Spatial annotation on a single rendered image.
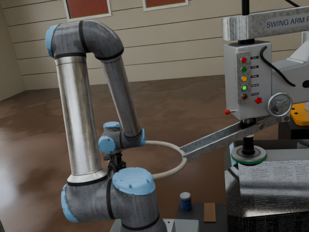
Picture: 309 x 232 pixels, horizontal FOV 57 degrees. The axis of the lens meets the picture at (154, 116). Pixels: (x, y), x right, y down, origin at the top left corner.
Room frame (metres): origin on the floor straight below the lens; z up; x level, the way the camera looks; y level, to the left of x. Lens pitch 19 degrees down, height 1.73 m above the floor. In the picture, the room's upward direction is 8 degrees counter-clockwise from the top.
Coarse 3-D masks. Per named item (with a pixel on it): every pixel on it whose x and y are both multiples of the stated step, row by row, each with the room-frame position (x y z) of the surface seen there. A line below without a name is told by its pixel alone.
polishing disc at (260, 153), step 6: (234, 150) 1.69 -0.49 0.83; (240, 150) 1.67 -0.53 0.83; (258, 150) 1.64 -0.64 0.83; (264, 150) 1.63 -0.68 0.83; (234, 156) 1.61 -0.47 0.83; (240, 156) 1.60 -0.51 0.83; (246, 156) 1.59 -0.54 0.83; (252, 156) 1.58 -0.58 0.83; (258, 156) 1.57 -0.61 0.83; (264, 156) 1.56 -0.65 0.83
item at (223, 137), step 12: (276, 108) 1.70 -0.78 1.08; (264, 120) 1.59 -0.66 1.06; (276, 120) 1.58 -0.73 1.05; (216, 132) 1.68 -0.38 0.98; (228, 132) 1.68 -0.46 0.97; (240, 132) 1.57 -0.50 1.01; (252, 132) 1.57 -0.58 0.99; (192, 144) 1.66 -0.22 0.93; (204, 144) 1.67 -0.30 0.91; (216, 144) 1.56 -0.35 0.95; (228, 144) 1.57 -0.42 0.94; (192, 156) 1.55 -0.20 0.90
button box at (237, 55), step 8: (240, 56) 1.50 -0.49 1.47; (248, 56) 1.51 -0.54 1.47; (240, 64) 1.50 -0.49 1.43; (248, 64) 1.51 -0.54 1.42; (240, 72) 1.50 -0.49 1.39; (248, 72) 1.51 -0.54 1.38; (240, 80) 1.50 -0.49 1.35; (248, 80) 1.51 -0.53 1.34; (240, 88) 1.50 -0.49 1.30; (248, 88) 1.51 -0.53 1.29; (240, 96) 1.50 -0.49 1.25; (248, 96) 1.51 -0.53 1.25
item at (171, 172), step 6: (150, 144) 1.81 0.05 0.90; (156, 144) 1.80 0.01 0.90; (162, 144) 1.78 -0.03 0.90; (168, 144) 1.76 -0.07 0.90; (180, 150) 1.66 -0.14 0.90; (186, 162) 1.51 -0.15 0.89; (174, 168) 1.42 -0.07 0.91; (180, 168) 1.43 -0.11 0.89; (156, 174) 1.37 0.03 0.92; (162, 174) 1.37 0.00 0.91; (168, 174) 1.38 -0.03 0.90
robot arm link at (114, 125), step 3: (105, 123) 1.45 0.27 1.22; (108, 123) 1.44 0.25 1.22; (111, 123) 1.44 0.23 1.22; (114, 123) 1.44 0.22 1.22; (117, 123) 1.43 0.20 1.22; (105, 126) 1.41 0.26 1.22; (108, 126) 1.40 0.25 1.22; (111, 126) 1.40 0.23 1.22; (114, 126) 1.41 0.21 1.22; (117, 126) 1.42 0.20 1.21; (105, 129) 1.40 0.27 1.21; (114, 129) 1.39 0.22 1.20; (117, 129) 1.41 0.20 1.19
